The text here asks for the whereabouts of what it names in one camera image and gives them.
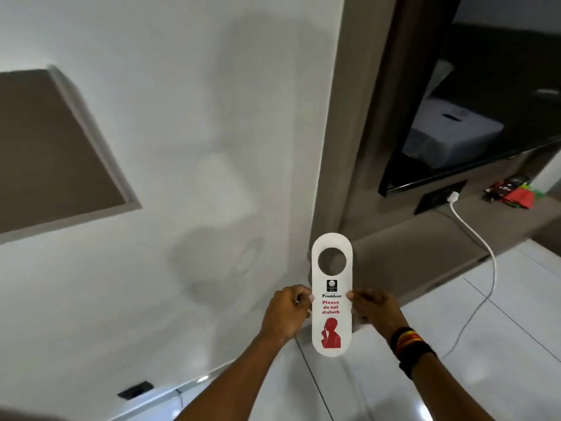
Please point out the green snack packet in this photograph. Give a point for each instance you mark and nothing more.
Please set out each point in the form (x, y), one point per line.
(534, 191)

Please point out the brown wooden shelf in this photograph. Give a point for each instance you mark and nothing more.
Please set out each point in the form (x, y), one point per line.
(420, 241)

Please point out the person's left thumb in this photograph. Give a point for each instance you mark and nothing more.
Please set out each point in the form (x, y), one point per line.
(307, 298)

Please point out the white door hanger sign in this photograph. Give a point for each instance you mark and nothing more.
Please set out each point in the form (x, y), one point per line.
(332, 302)

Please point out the brown wooden wall panel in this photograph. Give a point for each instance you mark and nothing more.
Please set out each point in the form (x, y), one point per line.
(359, 105)

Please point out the person's right thumb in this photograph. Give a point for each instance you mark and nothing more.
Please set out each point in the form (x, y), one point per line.
(355, 296)

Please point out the person's right forearm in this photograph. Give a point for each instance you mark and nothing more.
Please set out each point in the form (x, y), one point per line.
(451, 390)

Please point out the black and red snack packet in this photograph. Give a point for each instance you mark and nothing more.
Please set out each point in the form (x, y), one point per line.
(504, 187)

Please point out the plain black wristband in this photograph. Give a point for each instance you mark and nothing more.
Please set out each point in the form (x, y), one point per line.
(416, 359)

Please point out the brown recessed wall panel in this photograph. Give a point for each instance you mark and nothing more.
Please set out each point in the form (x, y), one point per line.
(48, 153)

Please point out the black striped wristband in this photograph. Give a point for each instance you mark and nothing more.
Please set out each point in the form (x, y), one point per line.
(405, 338)

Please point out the person's right hand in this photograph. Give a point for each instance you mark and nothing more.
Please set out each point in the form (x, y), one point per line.
(379, 312)

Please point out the black skirting socket plate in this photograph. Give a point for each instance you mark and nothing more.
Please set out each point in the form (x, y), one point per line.
(135, 390)

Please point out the person's left hand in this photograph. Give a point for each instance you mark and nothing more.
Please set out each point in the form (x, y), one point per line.
(282, 312)

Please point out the black wall-mounted television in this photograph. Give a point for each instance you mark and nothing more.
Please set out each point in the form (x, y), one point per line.
(477, 92)

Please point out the person's left forearm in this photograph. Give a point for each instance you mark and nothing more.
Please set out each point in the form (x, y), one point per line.
(236, 377)

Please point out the white charger plug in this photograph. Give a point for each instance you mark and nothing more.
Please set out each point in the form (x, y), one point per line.
(452, 197)

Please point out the black wall socket plate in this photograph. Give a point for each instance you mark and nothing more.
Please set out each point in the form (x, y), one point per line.
(434, 198)

